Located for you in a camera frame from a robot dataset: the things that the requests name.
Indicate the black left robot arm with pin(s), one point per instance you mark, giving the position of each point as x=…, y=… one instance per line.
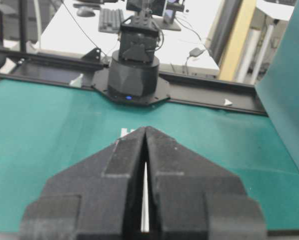
x=133, y=73

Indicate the black aluminium frame rail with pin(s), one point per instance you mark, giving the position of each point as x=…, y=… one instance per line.
x=55, y=70

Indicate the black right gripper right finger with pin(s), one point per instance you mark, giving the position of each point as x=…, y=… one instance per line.
x=196, y=199

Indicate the black computer mouse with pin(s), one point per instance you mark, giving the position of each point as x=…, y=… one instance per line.
x=85, y=12

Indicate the black monitor stand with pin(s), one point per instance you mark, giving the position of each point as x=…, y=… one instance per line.
x=168, y=21

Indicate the green backdrop panel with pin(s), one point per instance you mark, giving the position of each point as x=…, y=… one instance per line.
x=279, y=88

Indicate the black keyboard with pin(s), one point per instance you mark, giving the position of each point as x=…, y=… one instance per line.
x=110, y=20

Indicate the green table cloth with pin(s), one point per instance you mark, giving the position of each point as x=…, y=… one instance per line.
x=45, y=129

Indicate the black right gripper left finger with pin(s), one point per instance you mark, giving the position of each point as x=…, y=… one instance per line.
x=92, y=199

